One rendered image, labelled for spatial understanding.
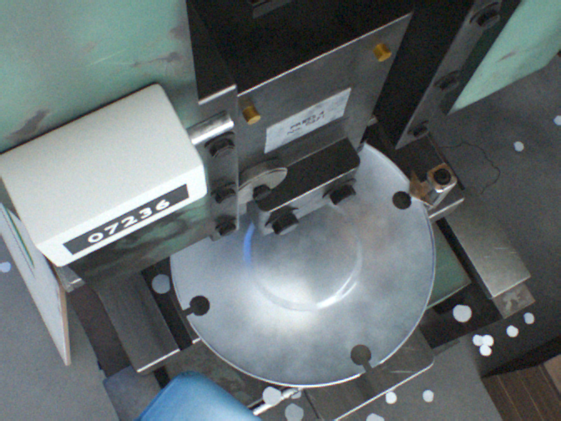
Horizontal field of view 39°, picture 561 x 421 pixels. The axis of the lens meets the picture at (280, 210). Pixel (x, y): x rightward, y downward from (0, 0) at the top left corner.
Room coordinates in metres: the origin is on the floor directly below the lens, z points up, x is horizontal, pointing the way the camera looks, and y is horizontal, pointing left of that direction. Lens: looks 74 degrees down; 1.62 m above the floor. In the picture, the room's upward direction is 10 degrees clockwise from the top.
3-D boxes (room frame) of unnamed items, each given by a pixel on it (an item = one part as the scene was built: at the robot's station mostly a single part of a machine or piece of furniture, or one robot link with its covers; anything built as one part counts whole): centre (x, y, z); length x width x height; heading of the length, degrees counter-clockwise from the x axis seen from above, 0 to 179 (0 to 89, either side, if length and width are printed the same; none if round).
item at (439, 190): (0.31, -0.17, 0.75); 0.03 x 0.03 x 0.10; 38
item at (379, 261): (0.20, -0.03, 0.78); 0.29 x 0.29 x 0.01
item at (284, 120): (0.27, 0.02, 1.04); 0.17 x 0.15 x 0.30; 38
